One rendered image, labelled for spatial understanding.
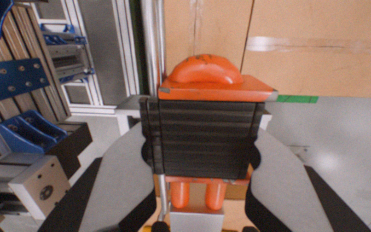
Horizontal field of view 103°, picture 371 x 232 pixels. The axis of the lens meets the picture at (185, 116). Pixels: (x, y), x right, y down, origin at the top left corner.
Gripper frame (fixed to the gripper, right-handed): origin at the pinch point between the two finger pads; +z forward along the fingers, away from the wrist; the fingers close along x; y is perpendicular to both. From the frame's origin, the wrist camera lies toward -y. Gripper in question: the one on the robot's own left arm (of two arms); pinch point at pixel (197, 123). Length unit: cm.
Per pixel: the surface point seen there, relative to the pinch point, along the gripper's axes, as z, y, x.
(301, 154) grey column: 107, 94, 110
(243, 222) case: 13.4, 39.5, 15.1
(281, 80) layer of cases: 54, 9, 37
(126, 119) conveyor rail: 49, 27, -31
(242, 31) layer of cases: 54, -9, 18
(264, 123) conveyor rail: 49, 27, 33
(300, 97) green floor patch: 109, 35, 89
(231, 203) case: 13.3, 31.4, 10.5
